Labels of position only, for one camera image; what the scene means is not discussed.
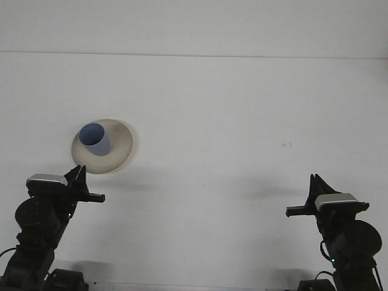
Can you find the pale blue cup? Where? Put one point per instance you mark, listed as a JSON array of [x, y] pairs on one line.
[[100, 147]]

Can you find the pale round plate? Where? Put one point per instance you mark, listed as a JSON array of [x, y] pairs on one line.
[[118, 151]]

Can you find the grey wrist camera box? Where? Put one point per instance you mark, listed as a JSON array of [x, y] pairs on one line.
[[336, 200], [45, 180]]

